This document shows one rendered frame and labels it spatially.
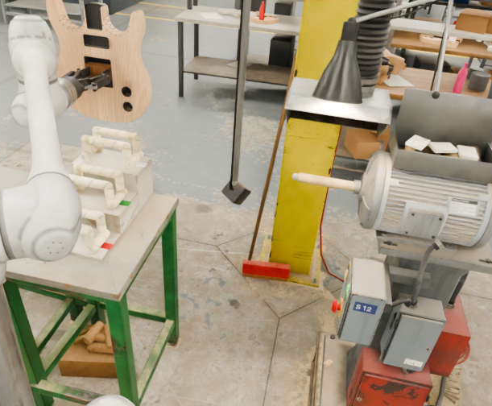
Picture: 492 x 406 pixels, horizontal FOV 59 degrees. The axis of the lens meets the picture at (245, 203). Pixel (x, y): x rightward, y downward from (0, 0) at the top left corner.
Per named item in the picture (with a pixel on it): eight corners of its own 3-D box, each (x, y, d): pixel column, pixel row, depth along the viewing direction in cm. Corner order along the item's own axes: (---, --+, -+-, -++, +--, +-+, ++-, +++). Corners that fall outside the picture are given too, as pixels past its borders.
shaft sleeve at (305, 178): (354, 182, 139) (353, 192, 140) (354, 180, 142) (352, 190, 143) (299, 173, 141) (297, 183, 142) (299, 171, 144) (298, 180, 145)
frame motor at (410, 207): (469, 220, 153) (498, 155, 139) (487, 271, 131) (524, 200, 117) (352, 200, 159) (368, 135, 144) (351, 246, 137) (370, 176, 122)
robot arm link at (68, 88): (71, 113, 132) (81, 107, 137) (66, 84, 127) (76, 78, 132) (43, 109, 133) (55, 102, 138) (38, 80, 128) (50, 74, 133)
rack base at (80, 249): (121, 235, 162) (121, 232, 162) (102, 262, 150) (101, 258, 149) (54, 221, 166) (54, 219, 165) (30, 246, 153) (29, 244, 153)
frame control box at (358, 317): (406, 316, 149) (430, 259, 134) (413, 369, 131) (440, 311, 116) (334, 301, 152) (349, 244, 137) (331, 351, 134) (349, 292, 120)
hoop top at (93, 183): (114, 188, 157) (114, 181, 155) (110, 192, 155) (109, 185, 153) (64, 178, 160) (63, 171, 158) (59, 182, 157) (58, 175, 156)
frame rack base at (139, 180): (154, 192, 187) (152, 156, 177) (139, 212, 175) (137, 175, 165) (95, 181, 191) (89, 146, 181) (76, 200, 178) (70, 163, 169)
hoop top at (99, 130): (142, 139, 172) (141, 132, 170) (138, 142, 170) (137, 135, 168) (94, 131, 175) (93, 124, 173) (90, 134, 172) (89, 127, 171)
